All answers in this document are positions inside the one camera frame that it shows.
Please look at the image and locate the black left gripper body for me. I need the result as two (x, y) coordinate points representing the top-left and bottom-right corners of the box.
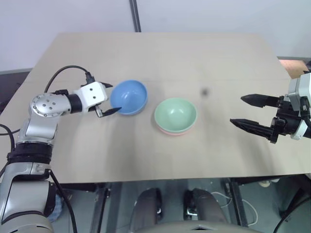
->
(94, 104), (104, 119)

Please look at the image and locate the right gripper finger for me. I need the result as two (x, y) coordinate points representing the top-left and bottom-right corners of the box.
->
(240, 93), (280, 108)
(229, 118), (275, 141)

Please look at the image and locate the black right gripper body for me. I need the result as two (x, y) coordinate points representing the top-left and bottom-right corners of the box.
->
(269, 95), (307, 144)

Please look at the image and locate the blue bowl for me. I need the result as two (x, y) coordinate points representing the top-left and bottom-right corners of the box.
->
(109, 80), (149, 117)

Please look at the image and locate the green bowl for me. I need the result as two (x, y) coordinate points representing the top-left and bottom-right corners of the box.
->
(154, 97), (198, 132)

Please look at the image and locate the pink bowl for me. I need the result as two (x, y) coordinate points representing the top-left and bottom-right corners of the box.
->
(155, 120), (195, 137)

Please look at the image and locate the small white floor object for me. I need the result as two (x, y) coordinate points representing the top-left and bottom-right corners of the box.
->
(259, 178), (280, 188)

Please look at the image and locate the dark rounded shape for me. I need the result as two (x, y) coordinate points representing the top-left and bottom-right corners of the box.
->
(132, 187), (163, 233)
(184, 187), (229, 231)

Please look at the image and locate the blue cloth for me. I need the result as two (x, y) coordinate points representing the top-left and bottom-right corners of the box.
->
(48, 193), (64, 222)

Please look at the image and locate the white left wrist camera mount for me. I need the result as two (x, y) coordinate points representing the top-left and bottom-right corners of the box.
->
(72, 82), (109, 114)

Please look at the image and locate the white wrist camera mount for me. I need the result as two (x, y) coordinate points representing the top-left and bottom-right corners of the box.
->
(72, 82), (109, 114)
(286, 72), (311, 140)

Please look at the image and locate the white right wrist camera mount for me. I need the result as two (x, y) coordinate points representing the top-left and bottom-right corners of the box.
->
(286, 72), (311, 140)

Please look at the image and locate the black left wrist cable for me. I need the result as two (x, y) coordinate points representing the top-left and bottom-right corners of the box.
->
(44, 65), (96, 94)

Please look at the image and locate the dark vertical post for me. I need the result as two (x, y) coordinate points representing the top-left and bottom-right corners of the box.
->
(128, 0), (142, 33)

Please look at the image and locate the black table frame leg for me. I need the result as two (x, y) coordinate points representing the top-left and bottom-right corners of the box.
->
(89, 183), (113, 233)
(227, 178), (249, 228)

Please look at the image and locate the white floor cable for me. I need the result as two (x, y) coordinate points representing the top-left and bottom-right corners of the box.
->
(210, 191), (259, 227)

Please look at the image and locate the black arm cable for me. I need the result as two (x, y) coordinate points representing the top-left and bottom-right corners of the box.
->
(47, 169), (79, 233)

